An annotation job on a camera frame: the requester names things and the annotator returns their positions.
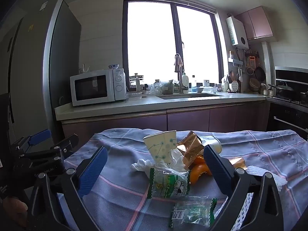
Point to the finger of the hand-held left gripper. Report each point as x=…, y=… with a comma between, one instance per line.
x=38, y=137
x=67, y=144

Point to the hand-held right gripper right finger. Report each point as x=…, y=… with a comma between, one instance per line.
x=216, y=170

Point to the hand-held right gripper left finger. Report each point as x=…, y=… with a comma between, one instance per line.
x=92, y=173

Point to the orange peel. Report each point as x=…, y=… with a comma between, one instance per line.
x=201, y=172
x=198, y=160

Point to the gold snack wrapper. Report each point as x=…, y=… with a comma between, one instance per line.
x=190, y=146

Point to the green white snack wrapper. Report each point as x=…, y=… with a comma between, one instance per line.
x=166, y=182

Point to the person's left hand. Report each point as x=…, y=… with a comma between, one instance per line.
x=14, y=207

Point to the checked blue tablecloth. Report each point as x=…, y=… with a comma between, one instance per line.
x=252, y=154

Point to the clear green-edged wrapper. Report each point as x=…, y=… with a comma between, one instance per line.
x=192, y=211

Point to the crumpled white tissue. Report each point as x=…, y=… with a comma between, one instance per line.
x=142, y=164

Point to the purple base cabinets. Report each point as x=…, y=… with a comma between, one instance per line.
x=187, y=120

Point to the grey refrigerator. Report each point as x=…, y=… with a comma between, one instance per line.
x=31, y=77

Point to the dotted paper cup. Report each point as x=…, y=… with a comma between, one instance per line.
x=158, y=146

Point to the white microwave oven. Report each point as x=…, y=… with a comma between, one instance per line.
x=91, y=86

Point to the white foam fruit net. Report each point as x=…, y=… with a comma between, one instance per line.
x=280, y=184

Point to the kitchen sink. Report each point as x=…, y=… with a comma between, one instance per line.
x=190, y=95

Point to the clear food container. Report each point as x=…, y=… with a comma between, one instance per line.
x=134, y=95

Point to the white kitchen counter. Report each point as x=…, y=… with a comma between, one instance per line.
x=144, y=105

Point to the dotted white utensil holder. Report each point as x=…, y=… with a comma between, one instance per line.
x=234, y=86

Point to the black built-in oven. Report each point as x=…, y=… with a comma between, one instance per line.
x=286, y=118

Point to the white mug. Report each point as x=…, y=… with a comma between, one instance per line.
x=206, y=83

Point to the blue white bowl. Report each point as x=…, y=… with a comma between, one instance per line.
x=113, y=66

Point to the glass kettle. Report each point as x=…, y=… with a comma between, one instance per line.
x=137, y=81

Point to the white soap bottle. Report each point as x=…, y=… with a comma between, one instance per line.
x=185, y=81

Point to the metal sink faucet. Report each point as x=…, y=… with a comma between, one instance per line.
x=180, y=81

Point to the clear plastic bag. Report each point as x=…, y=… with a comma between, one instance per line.
x=154, y=89

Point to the black pot with lid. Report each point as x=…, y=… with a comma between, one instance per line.
x=282, y=91

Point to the hanging strainer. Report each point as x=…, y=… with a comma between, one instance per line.
x=249, y=70

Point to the hanging frying pan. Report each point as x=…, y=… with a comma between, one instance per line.
x=259, y=73

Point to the black range hood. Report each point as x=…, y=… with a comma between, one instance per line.
x=291, y=73

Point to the kitchen window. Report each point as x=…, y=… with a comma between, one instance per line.
x=149, y=41

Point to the white water heater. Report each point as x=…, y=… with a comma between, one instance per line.
x=237, y=31

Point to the pink wall cabinet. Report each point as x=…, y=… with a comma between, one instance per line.
x=257, y=21

